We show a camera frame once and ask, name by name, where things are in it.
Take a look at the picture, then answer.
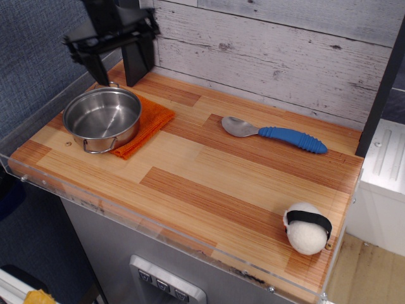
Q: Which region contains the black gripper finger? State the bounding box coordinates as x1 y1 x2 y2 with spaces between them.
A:
125 36 155 75
80 53 109 86

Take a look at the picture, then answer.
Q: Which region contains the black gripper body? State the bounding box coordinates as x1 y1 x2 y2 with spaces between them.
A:
63 1 158 63

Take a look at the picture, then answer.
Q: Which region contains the stainless steel pot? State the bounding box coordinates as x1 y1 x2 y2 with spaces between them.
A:
63 87 142 154

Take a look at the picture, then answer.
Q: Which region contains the orange folded cloth napkin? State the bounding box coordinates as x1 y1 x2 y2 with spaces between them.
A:
110 96 175 160

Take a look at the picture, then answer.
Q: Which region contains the white plush sushi toy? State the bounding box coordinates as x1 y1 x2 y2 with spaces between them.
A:
283 202 332 255

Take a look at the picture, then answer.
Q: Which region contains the grey toy fridge cabinet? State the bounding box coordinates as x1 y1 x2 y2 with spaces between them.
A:
63 199 325 303

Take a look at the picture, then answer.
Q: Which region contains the silver dispenser button panel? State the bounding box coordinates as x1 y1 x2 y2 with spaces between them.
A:
129 255 207 303

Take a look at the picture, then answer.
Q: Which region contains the yellow object bottom left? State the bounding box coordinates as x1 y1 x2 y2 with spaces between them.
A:
23 289 56 304

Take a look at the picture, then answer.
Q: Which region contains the white ribbed box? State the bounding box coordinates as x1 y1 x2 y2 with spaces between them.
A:
346 119 404 256

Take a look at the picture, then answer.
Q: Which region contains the dark vertical post left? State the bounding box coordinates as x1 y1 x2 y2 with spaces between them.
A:
121 0 156 87

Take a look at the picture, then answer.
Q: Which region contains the dark vertical post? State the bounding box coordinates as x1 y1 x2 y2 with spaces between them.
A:
355 20 404 158
121 0 156 87

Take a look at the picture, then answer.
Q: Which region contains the blue handled metal spoon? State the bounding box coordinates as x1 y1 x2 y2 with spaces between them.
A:
221 117 328 154

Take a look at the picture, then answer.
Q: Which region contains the dark vertical post right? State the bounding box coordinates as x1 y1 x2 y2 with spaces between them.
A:
355 20 404 158

